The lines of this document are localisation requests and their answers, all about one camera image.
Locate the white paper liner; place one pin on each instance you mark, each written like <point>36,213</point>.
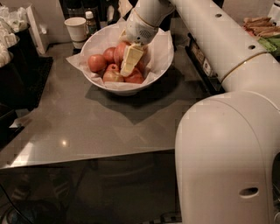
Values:
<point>102,38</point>

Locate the white paper cup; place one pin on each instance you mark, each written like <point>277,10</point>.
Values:
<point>77,29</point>

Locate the black wire condiment rack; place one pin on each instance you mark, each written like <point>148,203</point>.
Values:
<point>204,67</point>

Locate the large top red apple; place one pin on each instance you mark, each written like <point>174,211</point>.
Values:
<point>119,51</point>

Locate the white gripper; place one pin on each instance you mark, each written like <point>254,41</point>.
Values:
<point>136,29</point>

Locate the white napkin holder box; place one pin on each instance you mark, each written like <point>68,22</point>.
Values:
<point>38,27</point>

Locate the back left red apple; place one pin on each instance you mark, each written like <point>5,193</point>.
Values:
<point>108,54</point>

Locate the small centre red apple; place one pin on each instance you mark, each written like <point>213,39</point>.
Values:
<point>113,67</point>

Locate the black rubber mat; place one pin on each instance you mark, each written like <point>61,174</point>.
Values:
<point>40,74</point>

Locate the power strip with cables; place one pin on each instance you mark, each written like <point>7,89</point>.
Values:
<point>166,218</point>

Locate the front left red-yellow apple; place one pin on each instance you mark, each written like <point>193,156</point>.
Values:
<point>112,76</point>

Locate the front right red apple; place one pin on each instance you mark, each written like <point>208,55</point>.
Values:
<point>135,77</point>

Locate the black container left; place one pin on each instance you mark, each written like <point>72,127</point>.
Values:
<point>20,75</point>

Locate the right hidden red apple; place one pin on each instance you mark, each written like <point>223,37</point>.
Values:
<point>141,65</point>

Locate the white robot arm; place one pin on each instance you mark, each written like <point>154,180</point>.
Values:
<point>225,144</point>

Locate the white bowl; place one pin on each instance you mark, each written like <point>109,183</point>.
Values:
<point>128,90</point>

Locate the small brown glass bottle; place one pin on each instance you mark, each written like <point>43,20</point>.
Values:
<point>91,23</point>

